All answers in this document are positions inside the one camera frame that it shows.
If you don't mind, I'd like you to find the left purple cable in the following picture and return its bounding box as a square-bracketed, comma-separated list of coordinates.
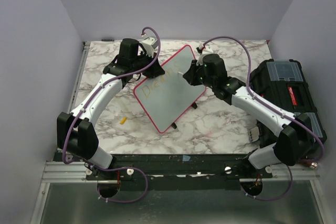
[62, 26, 161, 204]

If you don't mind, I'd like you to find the black base frame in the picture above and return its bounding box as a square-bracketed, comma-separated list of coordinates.
[85, 154, 272, 191]

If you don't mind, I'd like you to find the yellow marker cap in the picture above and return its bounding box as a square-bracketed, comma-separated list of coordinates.
[120, 117, 128, 125]

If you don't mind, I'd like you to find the black plastic toolbox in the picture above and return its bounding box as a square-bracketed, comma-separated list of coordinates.
[250, 59, 327, 143]

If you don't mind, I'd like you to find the pink framed whiteboard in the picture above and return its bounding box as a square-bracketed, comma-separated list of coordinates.
[133, 45, 206, 133]

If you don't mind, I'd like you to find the aluminium rail frame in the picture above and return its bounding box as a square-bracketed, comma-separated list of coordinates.
[28, 41, 91, 224]

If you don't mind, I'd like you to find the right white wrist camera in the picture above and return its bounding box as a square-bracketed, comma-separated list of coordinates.
[196, 44, 214, 56]

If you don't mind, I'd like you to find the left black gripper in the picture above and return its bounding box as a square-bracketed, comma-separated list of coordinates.
[132, 51, 164, 79]

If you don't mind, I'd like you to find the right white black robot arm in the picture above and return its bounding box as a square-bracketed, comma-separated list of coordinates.
[183, 54, 314, 178]

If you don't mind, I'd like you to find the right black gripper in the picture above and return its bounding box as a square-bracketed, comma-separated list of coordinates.
[183, 59, 215, 89]

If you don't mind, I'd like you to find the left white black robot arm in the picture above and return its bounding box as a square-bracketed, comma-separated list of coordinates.
[57, 36, 165, 179]

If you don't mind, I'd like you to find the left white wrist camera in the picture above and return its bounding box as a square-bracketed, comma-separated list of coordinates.
[141, 35, 159, 57]

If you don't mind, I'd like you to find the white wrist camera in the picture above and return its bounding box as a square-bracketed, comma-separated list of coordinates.
[141, 35, 159, 57]
[196, 44, 214, 56]

